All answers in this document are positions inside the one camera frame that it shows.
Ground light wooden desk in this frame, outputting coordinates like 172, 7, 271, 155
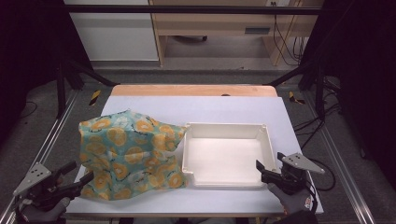
148, 0, 325, 67

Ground black hanging cables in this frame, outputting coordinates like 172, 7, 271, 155
272, 13, 309, 67

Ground black metal stand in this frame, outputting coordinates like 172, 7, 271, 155
55, 57, 120, 119
266, 57, 329, 120

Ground black floor cables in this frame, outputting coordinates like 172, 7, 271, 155
292, 77, 342, 151

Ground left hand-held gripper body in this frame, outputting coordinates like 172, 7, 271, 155
12, 161, 69, 213

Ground teal orange patterned cloth bag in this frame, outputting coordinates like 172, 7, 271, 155
78, 108, 190, 202

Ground black floor cable loop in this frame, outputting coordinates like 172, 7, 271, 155
306, 157, 338, 192

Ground black horizontal frame bar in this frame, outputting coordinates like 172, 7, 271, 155
62, 4, 325, 16

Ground person's right hand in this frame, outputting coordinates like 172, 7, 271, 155
266, 182, 315, 217

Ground wooden table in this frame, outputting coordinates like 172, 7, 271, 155
64, 83, 325, 219

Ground person's left hand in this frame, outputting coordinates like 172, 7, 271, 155
17, 196, 72, 224

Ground white cabinet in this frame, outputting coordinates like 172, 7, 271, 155
64, 0, 161, 63

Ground right hand-held gripper cable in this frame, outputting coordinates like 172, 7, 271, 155
306, 178, 319, 214

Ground aluminium rail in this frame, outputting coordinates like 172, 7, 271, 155
301, 91, 376, 224
0, 89, 80, 224

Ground white plastic tray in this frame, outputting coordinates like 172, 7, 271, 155
181, 121, 278, 189

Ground thin black floor cable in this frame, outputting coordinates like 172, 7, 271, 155
19, 100, 39, 119

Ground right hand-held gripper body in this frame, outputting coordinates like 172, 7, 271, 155
261, 152, 326, 196

